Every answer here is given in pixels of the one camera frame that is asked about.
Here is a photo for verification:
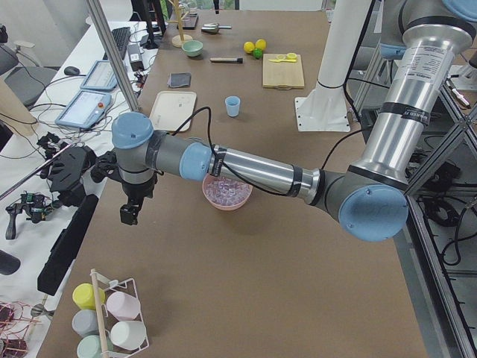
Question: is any blue teach pendant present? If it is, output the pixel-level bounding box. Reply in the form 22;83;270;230
80;60;118;92
54;90;112;129

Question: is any mint green bowl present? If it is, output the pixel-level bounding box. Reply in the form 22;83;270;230
181;40;203;57

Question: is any pink bowl of ice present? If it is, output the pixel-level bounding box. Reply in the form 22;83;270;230
202;175;253;211

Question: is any pink cup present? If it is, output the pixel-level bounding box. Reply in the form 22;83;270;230
106;292;141;321

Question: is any yellow plastic knife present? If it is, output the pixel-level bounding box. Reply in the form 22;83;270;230
268;58;297;63

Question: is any yellow cup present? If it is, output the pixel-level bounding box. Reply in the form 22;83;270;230
72;283;96;310

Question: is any black long bar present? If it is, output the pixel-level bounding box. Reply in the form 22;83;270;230
37;194;98;296

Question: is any copper wire bottle rack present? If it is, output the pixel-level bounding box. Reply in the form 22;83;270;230
1;301;38;358

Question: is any wooden cup tree stand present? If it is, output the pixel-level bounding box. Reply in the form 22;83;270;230
168;0;193;48

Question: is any light blue plastic cup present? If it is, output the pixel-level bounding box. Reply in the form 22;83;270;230
224;95;241;118

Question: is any steel jigger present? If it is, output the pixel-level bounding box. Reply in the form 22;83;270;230
30;304;55;319

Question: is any black keyboard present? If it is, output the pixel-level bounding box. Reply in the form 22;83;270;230
111;27;130;60

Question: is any white cup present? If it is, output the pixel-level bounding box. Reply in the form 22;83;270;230
110;321;147;351

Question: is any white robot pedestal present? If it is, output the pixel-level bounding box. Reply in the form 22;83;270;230
295;0;373;132

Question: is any white wire cup rack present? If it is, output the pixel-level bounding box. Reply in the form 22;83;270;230
90;269;150;357

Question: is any black computer mouse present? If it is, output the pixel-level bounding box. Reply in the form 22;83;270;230
63;66;81;76

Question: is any aluminium frame post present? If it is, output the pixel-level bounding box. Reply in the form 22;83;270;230
86;0;140;112

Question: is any yellow lemon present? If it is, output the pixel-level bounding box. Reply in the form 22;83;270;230
255;39;267;51
243;41;255;54

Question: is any black monitor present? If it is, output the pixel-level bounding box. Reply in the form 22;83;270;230
131;0;166;50

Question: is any green lime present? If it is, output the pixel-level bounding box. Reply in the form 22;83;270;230
253;48;263;60

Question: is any black wooden glass tray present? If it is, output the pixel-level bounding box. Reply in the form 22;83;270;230
168;15;199;30

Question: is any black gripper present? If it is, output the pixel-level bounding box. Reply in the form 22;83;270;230
90;151;157;225

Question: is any cream rabbit tray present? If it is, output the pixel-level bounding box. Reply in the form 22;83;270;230
150;91;197;132

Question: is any grey cup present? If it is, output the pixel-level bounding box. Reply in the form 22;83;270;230
72;310;99;338

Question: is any mint green cup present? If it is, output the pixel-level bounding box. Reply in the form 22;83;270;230
76;335;103;358

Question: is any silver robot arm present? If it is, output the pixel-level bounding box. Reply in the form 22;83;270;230
91;1;476;242

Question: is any steel ice scoop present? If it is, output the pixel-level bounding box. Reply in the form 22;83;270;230
201;23;233;34

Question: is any wooden cutting board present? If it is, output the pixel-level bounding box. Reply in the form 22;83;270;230
262;54;305;90

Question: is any grey folded cloth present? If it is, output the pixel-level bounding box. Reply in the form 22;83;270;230
167;72;192;88

